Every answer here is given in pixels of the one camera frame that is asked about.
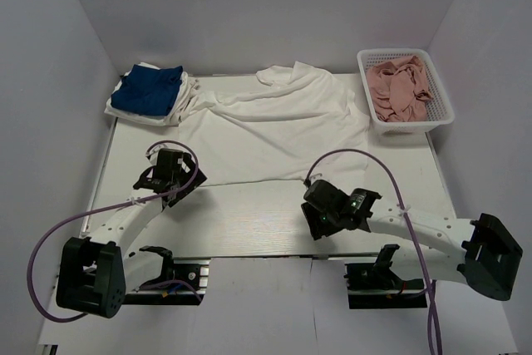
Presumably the blue t-shirt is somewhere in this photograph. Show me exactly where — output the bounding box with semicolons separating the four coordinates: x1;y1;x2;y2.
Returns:
111;65;184;117

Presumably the white t-shirt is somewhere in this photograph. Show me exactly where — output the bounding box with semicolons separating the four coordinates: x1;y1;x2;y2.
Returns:
177;62;369;185
104;62;199;126

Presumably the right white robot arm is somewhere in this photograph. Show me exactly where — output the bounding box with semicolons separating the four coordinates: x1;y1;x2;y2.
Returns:
301;180;523;301

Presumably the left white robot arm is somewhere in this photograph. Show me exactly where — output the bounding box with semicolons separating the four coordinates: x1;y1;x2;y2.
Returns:
56;147;206;318

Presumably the folded white t-shirt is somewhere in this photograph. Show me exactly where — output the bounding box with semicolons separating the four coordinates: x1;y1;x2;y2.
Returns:
104;62;199;126

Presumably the pink t-shirt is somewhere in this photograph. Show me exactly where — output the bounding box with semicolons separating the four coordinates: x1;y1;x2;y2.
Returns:
366;55;432;123

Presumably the white plastic basket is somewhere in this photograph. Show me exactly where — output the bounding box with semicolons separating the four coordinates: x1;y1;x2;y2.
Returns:
357;48;455;135

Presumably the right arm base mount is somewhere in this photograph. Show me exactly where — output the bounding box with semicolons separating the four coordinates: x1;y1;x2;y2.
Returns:
344;244;427;310

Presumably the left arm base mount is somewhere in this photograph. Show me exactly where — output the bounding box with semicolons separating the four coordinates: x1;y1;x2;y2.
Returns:
124;246;209;306

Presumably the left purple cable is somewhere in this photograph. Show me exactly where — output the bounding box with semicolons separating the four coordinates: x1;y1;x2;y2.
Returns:
27;139;200;323

